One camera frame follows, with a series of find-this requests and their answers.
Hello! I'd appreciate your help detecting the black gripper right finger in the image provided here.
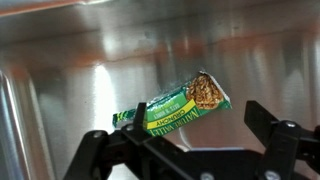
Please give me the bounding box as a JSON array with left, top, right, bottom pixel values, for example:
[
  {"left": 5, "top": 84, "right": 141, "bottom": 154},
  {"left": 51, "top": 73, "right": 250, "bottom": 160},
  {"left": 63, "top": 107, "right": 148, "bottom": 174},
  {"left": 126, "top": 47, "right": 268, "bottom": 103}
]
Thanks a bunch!
[{"left": 243, "top": 100, "right": 320, "bottom": 180}]

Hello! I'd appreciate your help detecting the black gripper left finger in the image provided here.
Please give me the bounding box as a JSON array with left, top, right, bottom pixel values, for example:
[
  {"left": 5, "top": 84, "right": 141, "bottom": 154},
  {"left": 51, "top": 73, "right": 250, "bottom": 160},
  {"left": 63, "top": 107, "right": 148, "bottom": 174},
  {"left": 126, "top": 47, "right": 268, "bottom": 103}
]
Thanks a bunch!
[{"left": 63, "top": 101, "right": 201, "bottom": 180}]

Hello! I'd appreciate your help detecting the stainless steel sink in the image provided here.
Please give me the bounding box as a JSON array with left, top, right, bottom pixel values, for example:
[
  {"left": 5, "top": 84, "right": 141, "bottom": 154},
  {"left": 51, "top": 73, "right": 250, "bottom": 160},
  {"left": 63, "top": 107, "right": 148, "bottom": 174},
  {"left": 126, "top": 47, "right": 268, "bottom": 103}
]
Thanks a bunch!
[{"left": 0, "top": 0, "right": 320, "bottom": 180}]

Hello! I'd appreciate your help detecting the green granola bar packet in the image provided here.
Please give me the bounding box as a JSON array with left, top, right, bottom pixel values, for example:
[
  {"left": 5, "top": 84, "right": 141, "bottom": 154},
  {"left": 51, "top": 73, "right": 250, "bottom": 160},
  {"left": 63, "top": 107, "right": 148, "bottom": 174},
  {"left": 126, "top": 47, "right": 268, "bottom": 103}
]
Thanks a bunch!
[{"left": 112, "top": 70, "right": 233, "bottom": 138}]

